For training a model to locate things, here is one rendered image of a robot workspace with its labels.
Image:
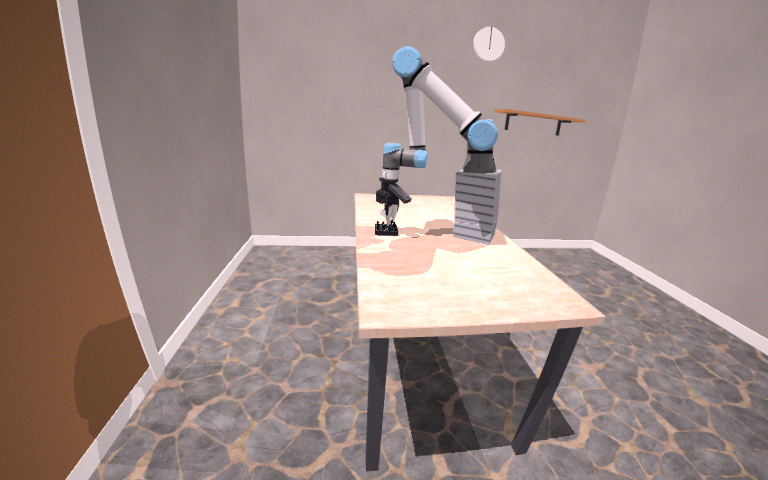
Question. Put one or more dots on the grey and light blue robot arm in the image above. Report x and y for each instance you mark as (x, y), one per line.
(416, 72)

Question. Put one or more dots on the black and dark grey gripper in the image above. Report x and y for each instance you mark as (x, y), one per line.
(390, 201)

